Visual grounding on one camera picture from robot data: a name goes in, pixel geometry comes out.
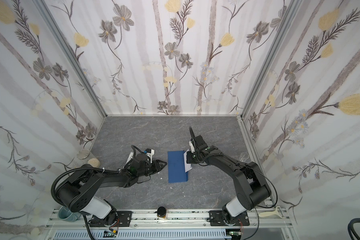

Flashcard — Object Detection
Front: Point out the white letter with blue border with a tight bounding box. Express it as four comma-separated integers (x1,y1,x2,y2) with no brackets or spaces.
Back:
184,150,193,173

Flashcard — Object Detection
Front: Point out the dark blue envelope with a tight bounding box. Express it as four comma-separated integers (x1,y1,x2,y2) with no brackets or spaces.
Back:
168,151,188,184

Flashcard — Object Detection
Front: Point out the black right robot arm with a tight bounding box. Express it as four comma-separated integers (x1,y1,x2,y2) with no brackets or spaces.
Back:
187,133,272,225

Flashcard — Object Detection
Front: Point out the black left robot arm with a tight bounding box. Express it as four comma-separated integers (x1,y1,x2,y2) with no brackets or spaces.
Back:
51,154,168,227

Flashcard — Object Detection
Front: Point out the white glue stick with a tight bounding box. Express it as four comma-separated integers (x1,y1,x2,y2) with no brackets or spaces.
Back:
126,152,134,164

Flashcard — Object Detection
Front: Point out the clear glass cup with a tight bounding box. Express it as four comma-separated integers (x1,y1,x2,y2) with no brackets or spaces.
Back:
240,152,250,162

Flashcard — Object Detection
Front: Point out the glass jar with cork lid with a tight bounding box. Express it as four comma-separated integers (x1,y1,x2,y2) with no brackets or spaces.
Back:
76,149,101,168

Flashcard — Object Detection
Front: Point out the teal cup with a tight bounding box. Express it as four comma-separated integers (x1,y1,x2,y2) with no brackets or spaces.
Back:
58,207,81,223

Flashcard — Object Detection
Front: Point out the cream plastic peeler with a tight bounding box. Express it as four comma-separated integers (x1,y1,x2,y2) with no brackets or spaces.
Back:
259,206,286,219

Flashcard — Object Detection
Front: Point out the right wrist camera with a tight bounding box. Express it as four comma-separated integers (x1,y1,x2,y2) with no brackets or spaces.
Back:
189,141,195,153

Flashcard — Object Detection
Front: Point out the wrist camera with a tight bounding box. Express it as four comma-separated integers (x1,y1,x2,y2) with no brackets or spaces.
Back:
144,149,155,163
189,141,195,153

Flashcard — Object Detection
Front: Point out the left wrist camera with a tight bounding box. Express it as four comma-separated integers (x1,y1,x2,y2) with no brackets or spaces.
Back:
144,149,155,163

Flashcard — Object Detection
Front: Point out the black corrugated cable hose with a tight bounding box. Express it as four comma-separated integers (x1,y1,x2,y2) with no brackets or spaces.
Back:
50,167,121,206

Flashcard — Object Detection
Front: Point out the black cylinder on rail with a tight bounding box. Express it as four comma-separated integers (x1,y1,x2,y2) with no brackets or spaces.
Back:
156,207,167,220

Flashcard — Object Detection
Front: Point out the white perforated cable duct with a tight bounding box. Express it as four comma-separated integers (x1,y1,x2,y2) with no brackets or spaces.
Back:
50,229,232,240

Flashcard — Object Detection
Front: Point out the aluminium mounting rail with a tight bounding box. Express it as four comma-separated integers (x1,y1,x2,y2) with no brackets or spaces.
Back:
44,208,293,230

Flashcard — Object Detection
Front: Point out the black hose bottom right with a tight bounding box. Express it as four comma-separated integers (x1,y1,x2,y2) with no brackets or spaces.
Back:
347,217,360,240

